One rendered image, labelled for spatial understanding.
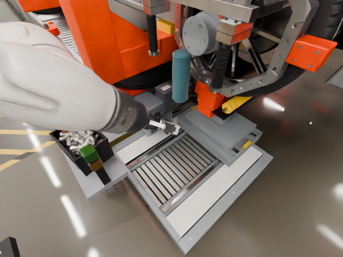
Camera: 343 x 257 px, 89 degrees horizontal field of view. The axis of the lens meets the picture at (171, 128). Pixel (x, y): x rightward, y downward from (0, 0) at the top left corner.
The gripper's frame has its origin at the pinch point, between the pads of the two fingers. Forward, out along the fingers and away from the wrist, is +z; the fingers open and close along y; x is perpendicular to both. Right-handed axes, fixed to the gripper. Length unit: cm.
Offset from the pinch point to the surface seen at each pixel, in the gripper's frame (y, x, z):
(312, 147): 49, 18, 125
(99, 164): -17.0, -18.3, -8.2
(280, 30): 16, 52, 32
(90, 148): -17.3, -13.1, -13.0
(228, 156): 4, -7, 69
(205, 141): -13, -2, 67
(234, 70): 1, 36, 37
